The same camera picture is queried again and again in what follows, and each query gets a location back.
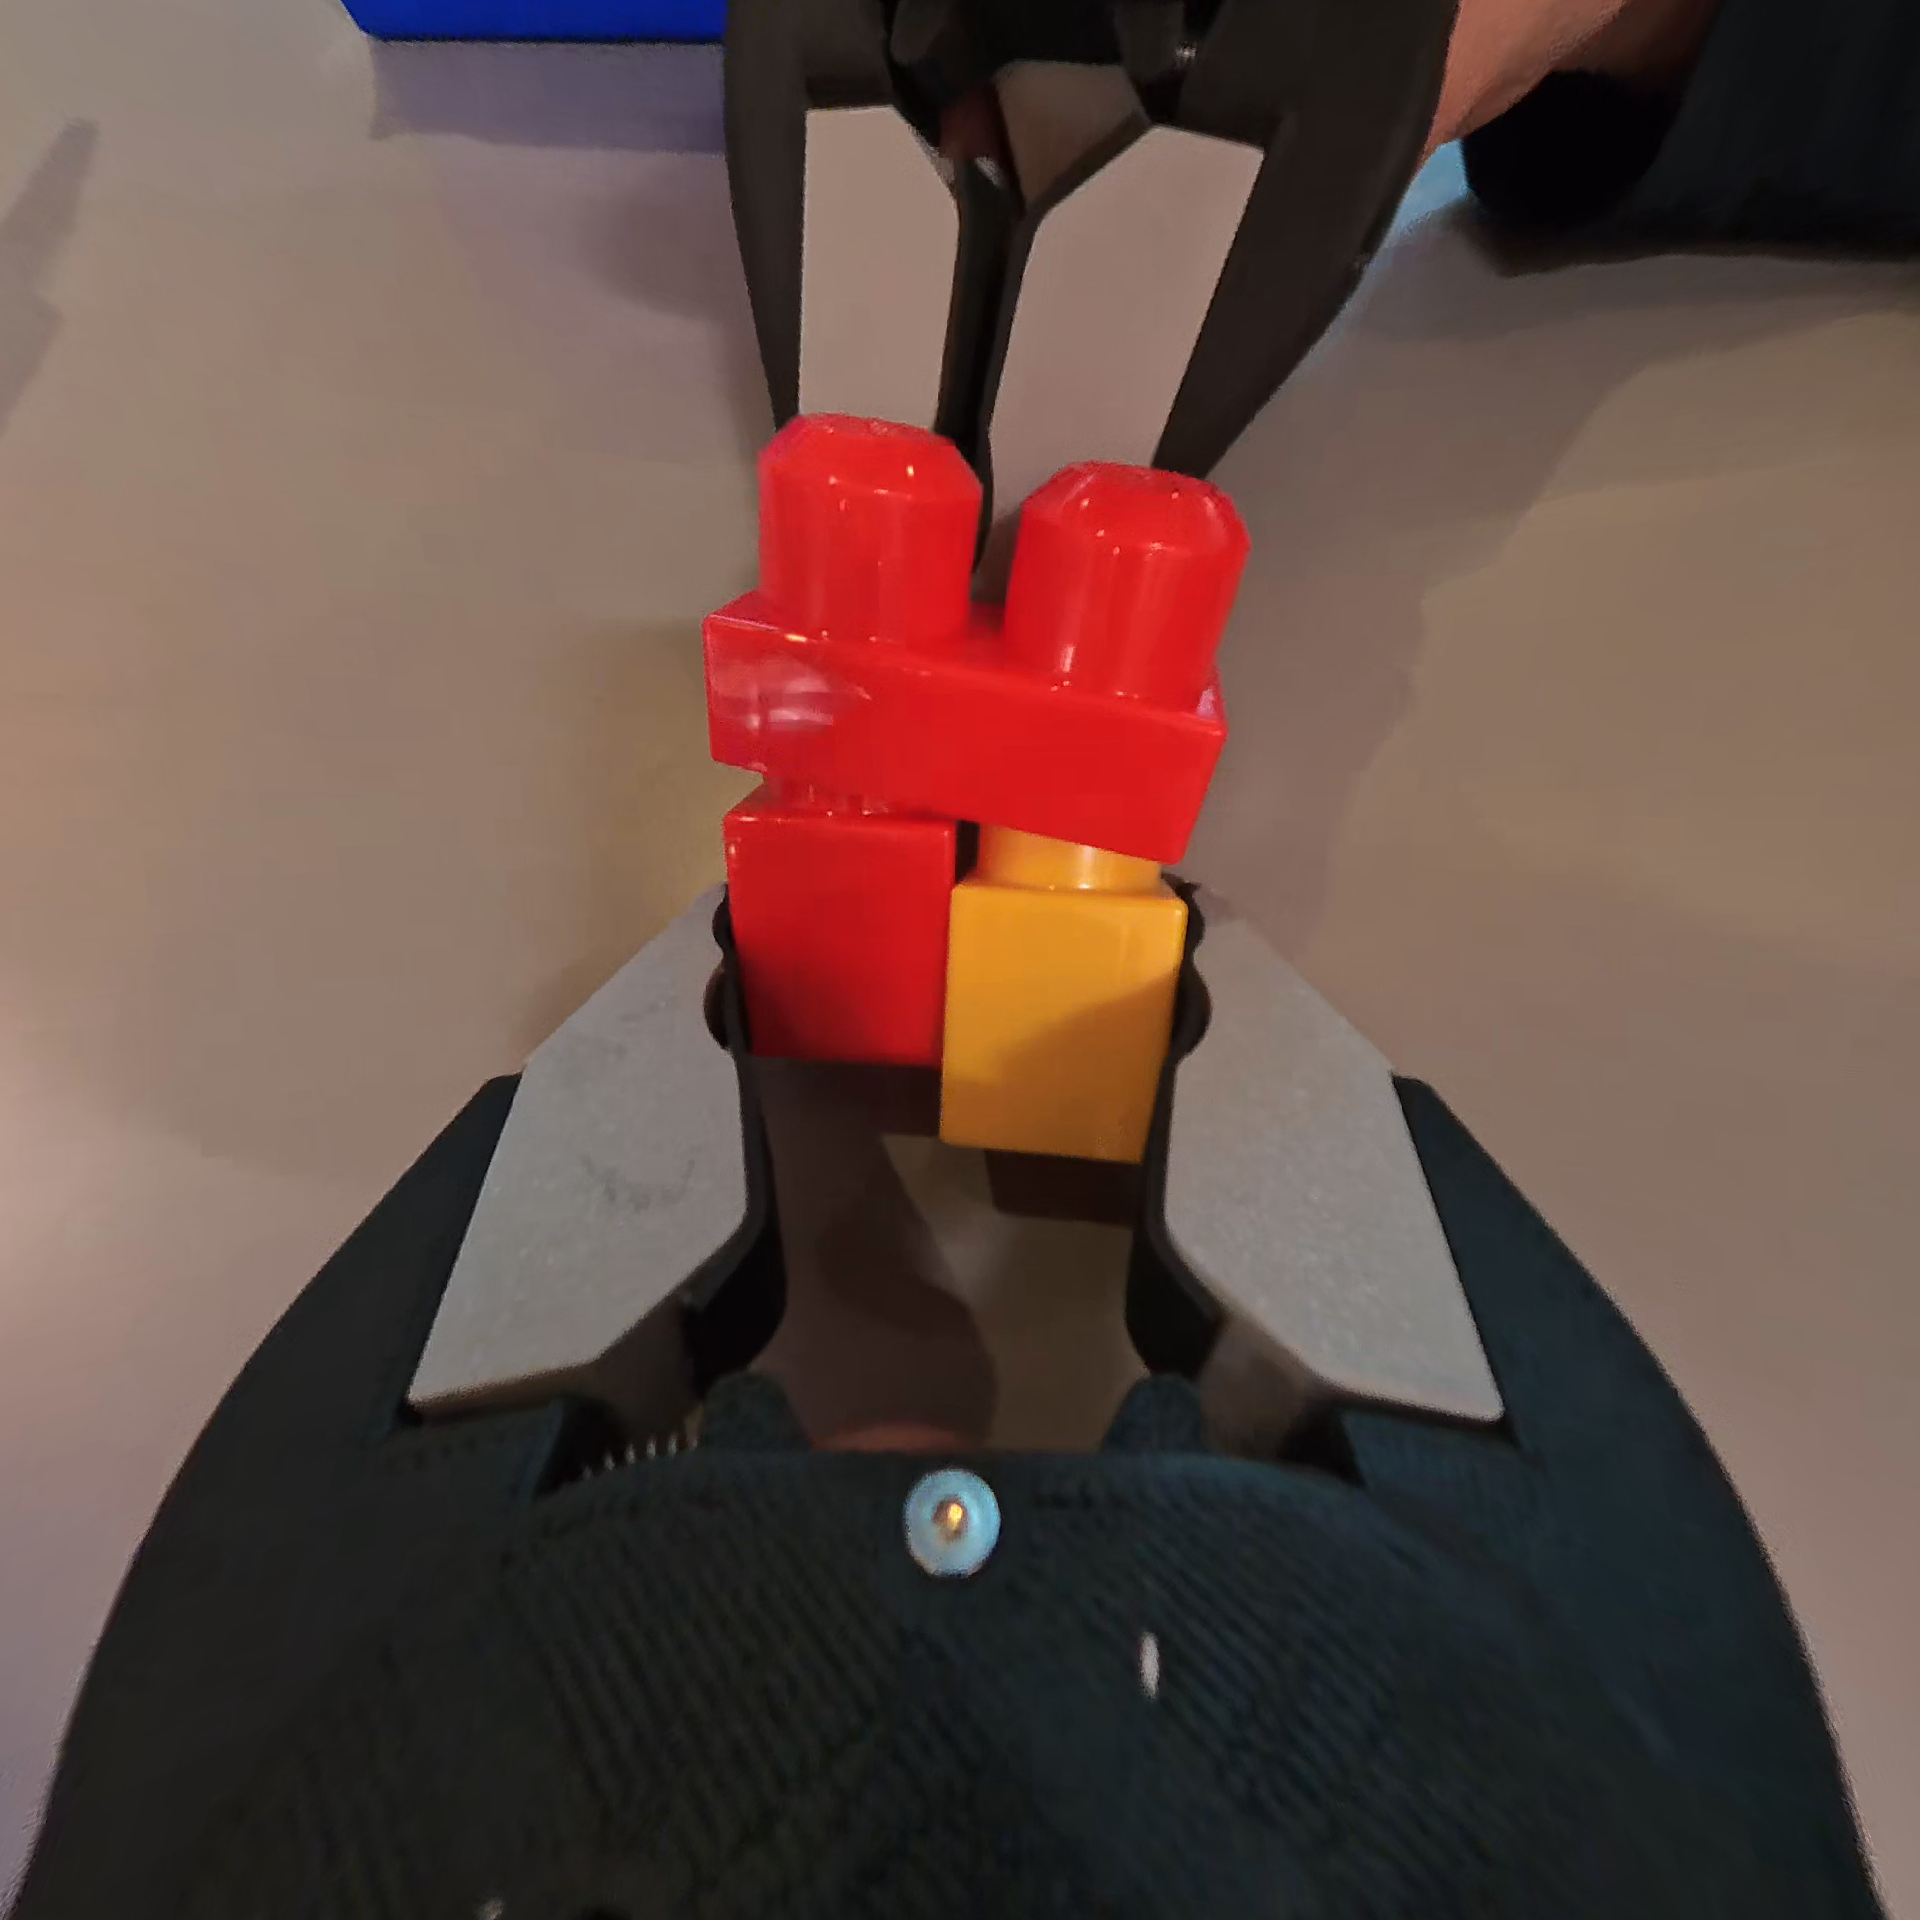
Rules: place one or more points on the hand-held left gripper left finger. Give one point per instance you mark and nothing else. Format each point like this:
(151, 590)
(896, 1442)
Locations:
(600, 1200)

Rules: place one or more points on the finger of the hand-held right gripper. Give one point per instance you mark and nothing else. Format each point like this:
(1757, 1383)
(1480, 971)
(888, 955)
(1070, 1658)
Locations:
(1125, 301)
(879, 270)

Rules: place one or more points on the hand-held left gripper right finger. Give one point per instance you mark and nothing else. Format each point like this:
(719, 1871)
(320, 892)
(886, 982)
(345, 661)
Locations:
(1319, 1200)

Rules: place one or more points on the orange single-stud block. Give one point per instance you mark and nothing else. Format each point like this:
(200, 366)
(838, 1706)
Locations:
(1059, 1021)

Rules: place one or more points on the red single-stud block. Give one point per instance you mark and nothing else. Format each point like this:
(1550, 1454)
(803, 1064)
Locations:
(839, 931)

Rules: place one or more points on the blue plastic bin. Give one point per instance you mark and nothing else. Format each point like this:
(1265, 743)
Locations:
(523, 14)

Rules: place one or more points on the red two-stud block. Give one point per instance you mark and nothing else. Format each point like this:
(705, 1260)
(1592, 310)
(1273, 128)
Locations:
(961, 722)

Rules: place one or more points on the person's right hand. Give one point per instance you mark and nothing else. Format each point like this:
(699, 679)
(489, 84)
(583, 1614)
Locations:
(1559, 45)

